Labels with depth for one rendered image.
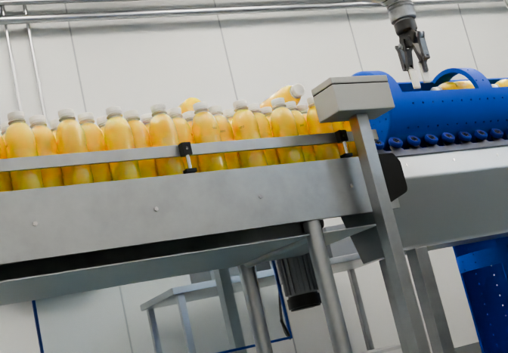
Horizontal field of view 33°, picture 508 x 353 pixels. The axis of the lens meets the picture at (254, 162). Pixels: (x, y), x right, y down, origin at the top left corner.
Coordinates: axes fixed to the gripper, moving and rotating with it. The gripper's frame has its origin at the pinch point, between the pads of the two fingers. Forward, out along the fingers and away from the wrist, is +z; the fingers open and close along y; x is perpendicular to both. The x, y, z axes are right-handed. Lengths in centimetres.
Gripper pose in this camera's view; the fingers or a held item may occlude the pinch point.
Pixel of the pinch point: (419, 76)
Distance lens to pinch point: 301.1
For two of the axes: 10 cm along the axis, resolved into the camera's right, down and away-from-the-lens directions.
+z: 2.2, 9.5, -2.1
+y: -4.8, 3.0, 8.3
